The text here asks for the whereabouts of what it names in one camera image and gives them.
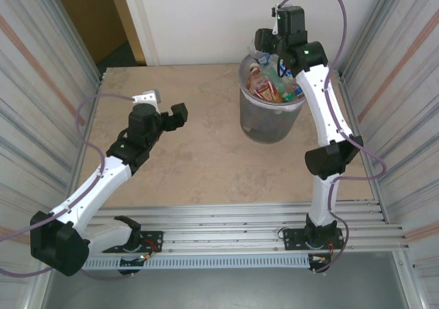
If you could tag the clear bottle green white label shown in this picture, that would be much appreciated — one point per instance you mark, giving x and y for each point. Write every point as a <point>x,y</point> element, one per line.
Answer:
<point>276,79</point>

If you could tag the green plastic soda bottle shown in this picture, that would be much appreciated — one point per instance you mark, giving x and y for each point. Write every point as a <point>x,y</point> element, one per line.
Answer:
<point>289,97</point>

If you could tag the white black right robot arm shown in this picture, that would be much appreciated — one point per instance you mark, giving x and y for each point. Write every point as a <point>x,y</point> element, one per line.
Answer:
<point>322,110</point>

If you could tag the clear plastic trash bin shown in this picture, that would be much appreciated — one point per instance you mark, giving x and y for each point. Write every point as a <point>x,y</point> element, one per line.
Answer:
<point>267,123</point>

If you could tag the brown wooden door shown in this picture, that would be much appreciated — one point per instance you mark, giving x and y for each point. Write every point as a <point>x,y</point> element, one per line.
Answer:
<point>89,13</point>

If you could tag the white door frame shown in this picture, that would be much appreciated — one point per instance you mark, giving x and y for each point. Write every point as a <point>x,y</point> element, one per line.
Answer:
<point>137,13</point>

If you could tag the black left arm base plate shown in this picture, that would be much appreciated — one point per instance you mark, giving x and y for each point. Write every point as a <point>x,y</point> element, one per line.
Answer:
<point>156,237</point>

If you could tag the aluminium rail frame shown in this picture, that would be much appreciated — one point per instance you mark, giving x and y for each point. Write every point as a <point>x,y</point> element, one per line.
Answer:
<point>223,219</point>

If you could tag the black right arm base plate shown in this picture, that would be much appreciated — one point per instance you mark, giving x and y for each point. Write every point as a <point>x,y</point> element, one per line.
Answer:
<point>291,235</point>

